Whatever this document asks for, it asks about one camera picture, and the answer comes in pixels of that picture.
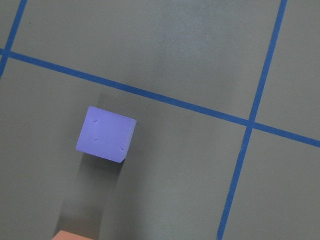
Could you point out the purple foam block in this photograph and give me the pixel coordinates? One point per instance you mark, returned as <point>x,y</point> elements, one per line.
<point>106,134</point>

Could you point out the orange foam block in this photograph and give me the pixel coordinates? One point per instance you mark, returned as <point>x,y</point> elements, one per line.
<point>65,235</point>

